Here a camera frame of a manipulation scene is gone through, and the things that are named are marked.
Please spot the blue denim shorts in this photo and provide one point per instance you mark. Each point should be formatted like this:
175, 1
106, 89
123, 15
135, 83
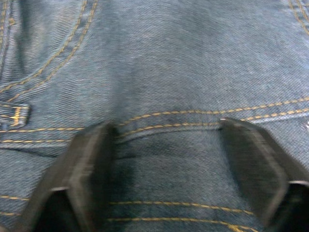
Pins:
169, 72

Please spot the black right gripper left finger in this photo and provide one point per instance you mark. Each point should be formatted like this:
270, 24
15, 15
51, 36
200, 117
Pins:
79, 174

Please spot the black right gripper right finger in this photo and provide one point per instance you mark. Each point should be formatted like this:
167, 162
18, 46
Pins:
260, 169

